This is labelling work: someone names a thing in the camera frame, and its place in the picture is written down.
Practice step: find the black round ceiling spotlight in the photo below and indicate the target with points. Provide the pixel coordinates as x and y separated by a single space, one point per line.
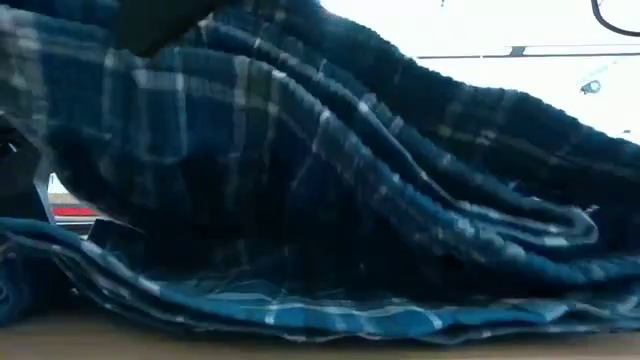
590 87

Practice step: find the light wood side table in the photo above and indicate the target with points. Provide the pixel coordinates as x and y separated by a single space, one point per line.
62 198

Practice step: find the flat red object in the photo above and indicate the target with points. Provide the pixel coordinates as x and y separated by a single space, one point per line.
75 212

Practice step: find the blue plaid pajama pants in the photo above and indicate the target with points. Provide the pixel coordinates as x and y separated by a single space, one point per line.
300 175

